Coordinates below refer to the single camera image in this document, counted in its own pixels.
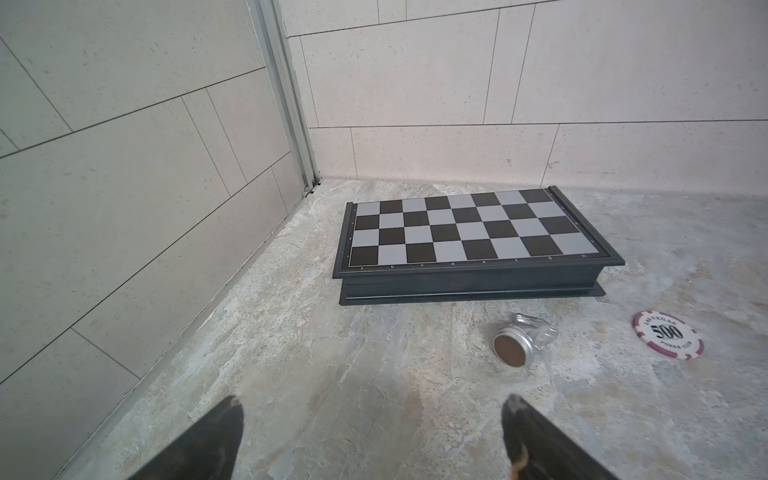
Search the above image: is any purple white poker chip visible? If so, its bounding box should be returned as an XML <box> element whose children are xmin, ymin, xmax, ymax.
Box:
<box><xmin>631</xmin><ymin>310</ymin><xmax>705</xmax><ymax>360</ymax></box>

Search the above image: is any small silver metal jar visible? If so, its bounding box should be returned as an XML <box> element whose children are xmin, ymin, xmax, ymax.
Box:
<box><xmin>492</xmin><ymin>313</ymin><xmax>559</xmax><ymax>368</ymax></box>

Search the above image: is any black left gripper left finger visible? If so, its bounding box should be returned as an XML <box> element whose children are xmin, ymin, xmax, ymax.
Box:
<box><xmin>130</xmin><ymin>395</ymin><xmax>244</xmax><ymax>480</ymax></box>

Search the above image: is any aluminium corner frame post left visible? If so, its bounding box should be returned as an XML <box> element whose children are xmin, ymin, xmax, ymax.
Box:
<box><xmin>247</xmin><ymin>0</ymin><xmax>321</xmax><ymax>194</ymax></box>

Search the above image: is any folded black chess board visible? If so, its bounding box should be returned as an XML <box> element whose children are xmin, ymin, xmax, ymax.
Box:
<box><xmin>332</xmin><ymin>186</ymin><xmax>625</xmax><ymax>306</ymax></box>

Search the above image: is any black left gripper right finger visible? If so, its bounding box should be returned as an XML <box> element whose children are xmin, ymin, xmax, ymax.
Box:
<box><xmin>501</xmin><ymin>394</ymin><xmax>617</xmax><ymax>480</ymax></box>

